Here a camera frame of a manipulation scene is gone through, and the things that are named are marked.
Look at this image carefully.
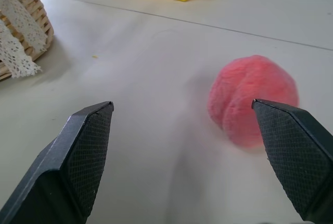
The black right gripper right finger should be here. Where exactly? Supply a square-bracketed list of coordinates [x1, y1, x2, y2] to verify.
[251, 98, 333, 224]

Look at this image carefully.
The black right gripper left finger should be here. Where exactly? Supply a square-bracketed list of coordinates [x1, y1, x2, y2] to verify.
[0, 101, 114, 224]

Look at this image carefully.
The wicker basket with lace trim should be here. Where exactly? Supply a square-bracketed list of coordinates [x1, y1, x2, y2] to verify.
[0, 0, 55, 82]

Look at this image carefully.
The pink peach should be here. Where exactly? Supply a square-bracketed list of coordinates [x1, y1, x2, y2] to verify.
[207, 54, 300, 148]

